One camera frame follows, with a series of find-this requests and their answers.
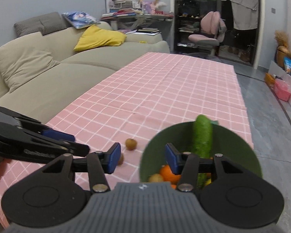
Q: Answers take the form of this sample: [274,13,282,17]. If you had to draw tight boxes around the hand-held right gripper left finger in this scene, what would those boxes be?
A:
[40,142,122,193]

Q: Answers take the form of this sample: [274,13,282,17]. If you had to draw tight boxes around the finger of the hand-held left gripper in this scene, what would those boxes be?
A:
[0,106,76,143]
[0,122,90,163]

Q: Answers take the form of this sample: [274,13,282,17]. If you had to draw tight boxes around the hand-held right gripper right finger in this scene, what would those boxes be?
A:
[165,143,245,192]

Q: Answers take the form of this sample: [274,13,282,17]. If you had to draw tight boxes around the orange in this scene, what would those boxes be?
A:
[159,164,182,184]

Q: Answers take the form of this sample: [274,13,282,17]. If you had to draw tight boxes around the green cucumber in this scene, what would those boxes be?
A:
[192,115,214,190]

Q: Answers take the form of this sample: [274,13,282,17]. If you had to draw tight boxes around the green colander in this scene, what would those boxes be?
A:
[139,120,263,190]

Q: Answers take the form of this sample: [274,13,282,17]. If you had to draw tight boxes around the beige sofa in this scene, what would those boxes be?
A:
[0,21,171,125]

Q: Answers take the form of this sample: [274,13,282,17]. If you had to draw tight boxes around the pink checked tablecloth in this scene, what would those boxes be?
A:
[0,52,254,229]

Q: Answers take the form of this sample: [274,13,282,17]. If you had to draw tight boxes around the beige cushion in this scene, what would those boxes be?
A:
[0,42,61,94]

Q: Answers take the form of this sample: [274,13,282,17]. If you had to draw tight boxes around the yellow pillow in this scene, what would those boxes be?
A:
[73,25,127,52]

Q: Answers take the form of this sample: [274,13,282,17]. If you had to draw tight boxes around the grey checked cushion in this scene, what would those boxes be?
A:
[14,12,68,37]

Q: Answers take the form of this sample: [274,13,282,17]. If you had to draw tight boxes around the blue printed pillow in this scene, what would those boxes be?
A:
[62,11,100,29]

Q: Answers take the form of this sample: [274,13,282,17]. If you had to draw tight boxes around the orange box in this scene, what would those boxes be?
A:
[264,72,277,88]

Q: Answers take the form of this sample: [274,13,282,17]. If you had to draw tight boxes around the pink box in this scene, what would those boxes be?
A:
[274,79,291,102]

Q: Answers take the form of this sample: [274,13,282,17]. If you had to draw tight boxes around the black shelf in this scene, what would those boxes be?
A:
[176,0,204,51]

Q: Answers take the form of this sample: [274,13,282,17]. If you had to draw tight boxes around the stack of books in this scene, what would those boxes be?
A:
[100,7,143,18]

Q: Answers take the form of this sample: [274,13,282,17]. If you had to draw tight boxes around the cluttered white desk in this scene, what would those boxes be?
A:
[100,12,174,42]

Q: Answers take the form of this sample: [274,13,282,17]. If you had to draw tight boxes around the pink office chair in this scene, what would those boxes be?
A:
[188,11,227,60]

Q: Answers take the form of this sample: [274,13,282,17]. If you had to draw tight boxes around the white desk organiser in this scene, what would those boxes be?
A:
[105,0,136,11]

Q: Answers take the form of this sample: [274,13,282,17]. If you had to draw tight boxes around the blue snack bag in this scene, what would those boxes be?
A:
[283,56,291,73]

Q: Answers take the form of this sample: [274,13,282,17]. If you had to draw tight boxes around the pink plush toys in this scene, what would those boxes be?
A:
[138,0,166,14]

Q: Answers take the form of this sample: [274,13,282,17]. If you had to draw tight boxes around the brown vase with dried flowers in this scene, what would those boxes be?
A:
[274,30,291,68]

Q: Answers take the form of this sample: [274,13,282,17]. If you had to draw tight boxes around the hanging grey towel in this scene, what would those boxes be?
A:
[229,0,259,31]

